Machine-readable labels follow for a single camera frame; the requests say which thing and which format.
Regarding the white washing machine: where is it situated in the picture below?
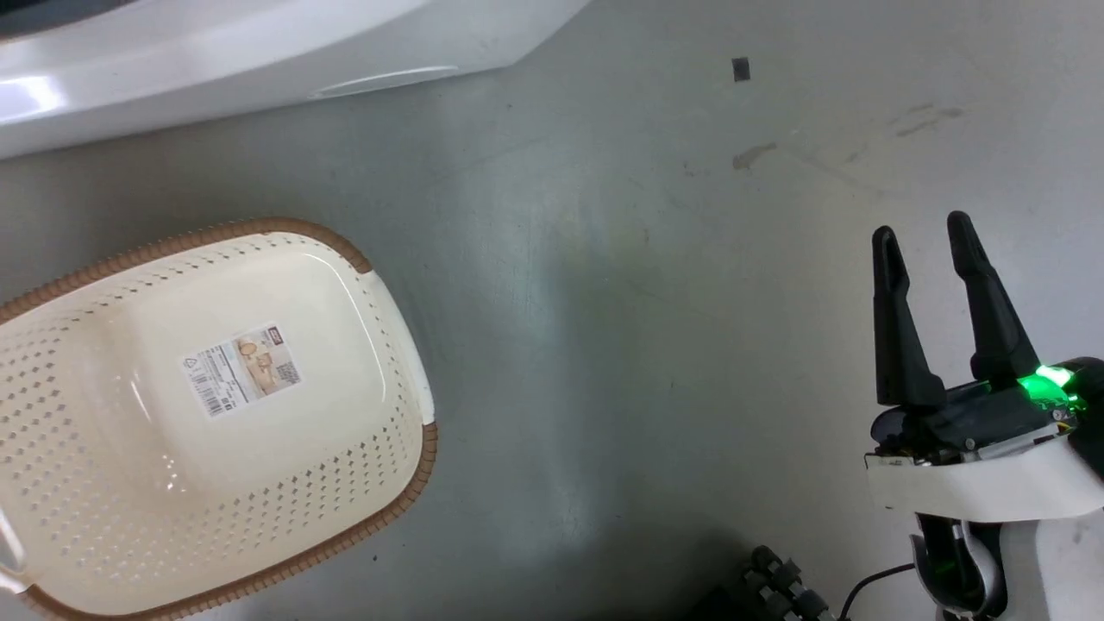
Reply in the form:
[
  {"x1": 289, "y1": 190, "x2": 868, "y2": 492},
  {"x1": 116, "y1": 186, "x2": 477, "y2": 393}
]
[{"x1": 0, "y1": 0, "x2": 592, "y2": 160}]

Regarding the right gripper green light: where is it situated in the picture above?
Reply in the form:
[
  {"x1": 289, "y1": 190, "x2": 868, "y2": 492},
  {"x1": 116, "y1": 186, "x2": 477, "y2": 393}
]
[{"x1": 865, "y1": 210, "x2": 1104, "y2": 524}]

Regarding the black roller base wheel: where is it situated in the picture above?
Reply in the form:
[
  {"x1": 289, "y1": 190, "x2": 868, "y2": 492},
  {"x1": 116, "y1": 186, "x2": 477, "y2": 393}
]
[{"x1": 743, "y1": 545, "x2": 836, "y2": 621}]

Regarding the thin black cable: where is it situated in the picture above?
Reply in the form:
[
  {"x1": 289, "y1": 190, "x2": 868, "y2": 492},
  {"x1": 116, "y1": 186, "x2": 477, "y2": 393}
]
[{"x1": 838, "y1": 562, "x2": 917, "y2": 621}]

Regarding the cream perforated laundry basket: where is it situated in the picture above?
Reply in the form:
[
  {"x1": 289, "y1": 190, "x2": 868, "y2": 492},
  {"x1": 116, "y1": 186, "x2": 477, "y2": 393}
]
[{"x1": 0, "y1": 217, "x2": 439, "y2": 621}]

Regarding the printed product label sticker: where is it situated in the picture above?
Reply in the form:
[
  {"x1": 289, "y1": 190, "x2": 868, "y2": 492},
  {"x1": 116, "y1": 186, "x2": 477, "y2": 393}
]
[{"x1": 180, "y1": 324, "x2": 303, "y2": 420}]

